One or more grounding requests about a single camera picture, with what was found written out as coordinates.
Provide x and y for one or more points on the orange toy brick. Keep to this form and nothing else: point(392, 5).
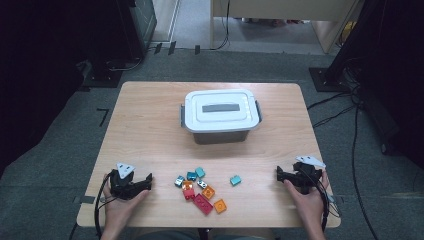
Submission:
point(187, 184)
point(208, 192)
point(220, 206)

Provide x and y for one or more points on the black metal stand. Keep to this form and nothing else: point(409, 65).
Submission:
point(325, 80)

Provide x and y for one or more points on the dark cabinet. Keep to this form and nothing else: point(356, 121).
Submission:
point(140, 23)

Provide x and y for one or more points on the grey tape piece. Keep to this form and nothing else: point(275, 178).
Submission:
point(85, 199)
point(335, 200)

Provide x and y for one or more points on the small red toy brick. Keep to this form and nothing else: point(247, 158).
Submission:
point(189, 194)

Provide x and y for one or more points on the black stand base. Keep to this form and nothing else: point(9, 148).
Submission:
point(103, 77)

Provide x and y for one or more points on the long red toy brick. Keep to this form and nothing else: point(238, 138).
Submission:
point(203, 203)

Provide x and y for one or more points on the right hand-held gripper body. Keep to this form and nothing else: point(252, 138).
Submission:
point(305, 175)

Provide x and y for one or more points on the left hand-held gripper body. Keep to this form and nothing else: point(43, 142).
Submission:
point(121, 186)

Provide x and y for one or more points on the transparent grey storage box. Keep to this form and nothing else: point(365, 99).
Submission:
point(220, 137)

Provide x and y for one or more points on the black table leg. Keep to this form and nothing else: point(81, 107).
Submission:
point(204, 234)

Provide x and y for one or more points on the black tape strip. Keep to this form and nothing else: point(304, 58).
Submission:
point(157, 48)
point(197, 49)
point(172, 47)

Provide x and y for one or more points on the yellow object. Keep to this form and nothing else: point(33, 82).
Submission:
point(348, 30)

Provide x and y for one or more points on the person's left hand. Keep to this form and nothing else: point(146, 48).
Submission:
point(115, 211)

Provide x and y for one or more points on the teal toy brick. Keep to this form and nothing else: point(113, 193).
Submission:
point(200, 172)
point(235, 180)

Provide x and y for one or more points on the person's right hand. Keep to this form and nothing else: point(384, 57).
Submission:
point(310, 206)

